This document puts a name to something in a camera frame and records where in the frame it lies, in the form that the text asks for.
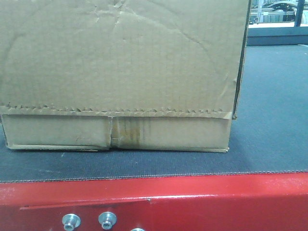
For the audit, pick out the brown cardboard carton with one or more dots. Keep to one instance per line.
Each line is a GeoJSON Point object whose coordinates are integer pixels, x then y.
{"type": "Point", "coordinates": [129, 74]}

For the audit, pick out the silver bolt left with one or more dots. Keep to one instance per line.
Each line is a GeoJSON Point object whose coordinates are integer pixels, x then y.
{"type": "Point", "coordinates": [71, 222]}

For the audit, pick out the silver bolt right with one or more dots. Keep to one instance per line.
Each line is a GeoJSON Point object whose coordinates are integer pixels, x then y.
{"type": "Point", "coordinates": [107, 220]}

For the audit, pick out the red conveyor frame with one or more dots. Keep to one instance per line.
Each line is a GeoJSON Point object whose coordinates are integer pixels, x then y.
{"type": "Point", "coordinates": [255, 202]}

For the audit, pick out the silver bolt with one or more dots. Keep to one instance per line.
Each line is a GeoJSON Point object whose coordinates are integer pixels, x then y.
{"type": "Point", "coordinates": [71, 222]}
{"type": "Point", "coordinates": [107, 220]}

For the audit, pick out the dark grey conveyor belt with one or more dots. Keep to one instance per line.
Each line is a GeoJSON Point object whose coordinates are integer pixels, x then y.
{"type": "Point", "coordinates": [270, 134]}

